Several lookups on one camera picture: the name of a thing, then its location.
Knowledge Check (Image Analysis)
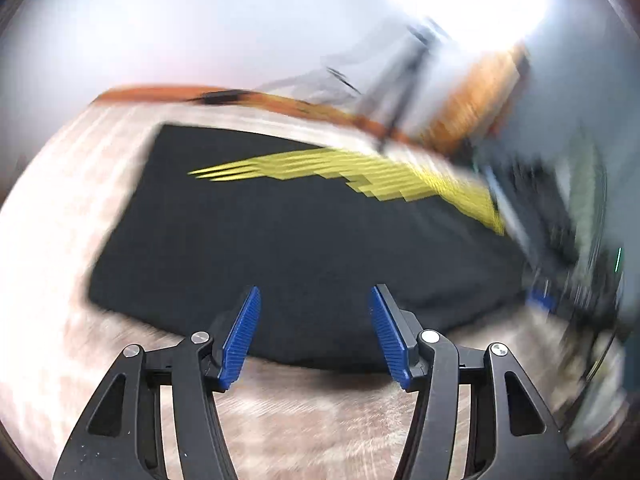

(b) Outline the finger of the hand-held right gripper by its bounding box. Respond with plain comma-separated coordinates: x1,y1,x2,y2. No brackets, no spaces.
525,282,563,316

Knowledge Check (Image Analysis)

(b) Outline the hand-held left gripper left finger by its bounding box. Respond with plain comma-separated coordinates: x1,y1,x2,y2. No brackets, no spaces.
52,286,262,480

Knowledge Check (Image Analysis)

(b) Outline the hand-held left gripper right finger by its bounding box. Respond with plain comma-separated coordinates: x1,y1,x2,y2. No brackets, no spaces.
368,284,572,480

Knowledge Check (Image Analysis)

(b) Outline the black tripod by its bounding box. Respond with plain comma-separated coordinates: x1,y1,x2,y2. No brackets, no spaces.
325,22,441,153

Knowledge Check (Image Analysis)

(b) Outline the pink patterned blanket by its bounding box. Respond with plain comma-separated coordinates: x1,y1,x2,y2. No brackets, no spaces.
0,107,628,480

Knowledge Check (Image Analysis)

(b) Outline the orange wooden bed frame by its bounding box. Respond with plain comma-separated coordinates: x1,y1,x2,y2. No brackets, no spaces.
92,45,532,157

